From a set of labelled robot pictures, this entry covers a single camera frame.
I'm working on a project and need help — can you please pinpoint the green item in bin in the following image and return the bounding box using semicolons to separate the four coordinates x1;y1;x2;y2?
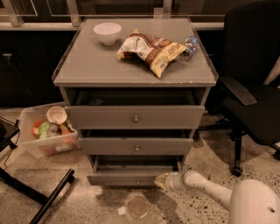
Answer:
38;122;50;139

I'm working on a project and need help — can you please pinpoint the clear plastic water bottle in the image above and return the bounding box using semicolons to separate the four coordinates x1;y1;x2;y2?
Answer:
181;36;198;61

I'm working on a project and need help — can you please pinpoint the crumpled snack bag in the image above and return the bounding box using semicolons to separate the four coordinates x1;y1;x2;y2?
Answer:
117;30;186;78

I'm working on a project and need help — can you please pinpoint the round disc on floor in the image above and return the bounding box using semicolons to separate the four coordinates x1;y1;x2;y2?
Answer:
128;195;149;219

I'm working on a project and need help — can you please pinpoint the orange item in bin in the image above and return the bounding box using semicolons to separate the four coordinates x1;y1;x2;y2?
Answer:
31;120;44;137

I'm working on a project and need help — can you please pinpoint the clear plastic bin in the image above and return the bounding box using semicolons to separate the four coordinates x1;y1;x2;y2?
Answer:
19;102;80;158

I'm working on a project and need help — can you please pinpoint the white ceramic bowl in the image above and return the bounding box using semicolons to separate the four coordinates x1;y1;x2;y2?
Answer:
93;23;122;46

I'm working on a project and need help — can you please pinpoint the grey drawer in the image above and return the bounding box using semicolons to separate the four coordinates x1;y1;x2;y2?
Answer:
65;89;206;130
87;158;181;186
80;129;193;155

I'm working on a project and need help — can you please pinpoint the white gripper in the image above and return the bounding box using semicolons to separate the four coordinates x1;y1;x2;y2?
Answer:
154;172;184;191

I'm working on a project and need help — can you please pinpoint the black stand frame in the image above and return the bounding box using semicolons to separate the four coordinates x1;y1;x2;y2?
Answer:
0;117;74;224

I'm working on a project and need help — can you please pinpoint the grey top drawer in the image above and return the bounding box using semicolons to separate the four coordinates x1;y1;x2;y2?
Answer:
65;89;206;130

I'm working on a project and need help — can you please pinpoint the grey bottom drawer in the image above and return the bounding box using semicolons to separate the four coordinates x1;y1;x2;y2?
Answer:
87;158;181;186

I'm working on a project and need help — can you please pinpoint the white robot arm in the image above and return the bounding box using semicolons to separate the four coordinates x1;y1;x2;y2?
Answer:
154;171;280;224

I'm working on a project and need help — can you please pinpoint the grey drawer cabinet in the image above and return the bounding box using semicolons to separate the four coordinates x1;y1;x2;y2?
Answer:
52;17;219;176

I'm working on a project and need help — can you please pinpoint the white cup in bin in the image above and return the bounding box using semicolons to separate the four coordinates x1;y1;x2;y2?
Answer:
46;106;67;124

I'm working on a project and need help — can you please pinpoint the grey middle drawer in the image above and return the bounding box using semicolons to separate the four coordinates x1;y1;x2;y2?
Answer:
80;129;193;155

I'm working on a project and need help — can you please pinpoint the black office chair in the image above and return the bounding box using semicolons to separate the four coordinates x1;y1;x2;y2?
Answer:
206;0;280;177

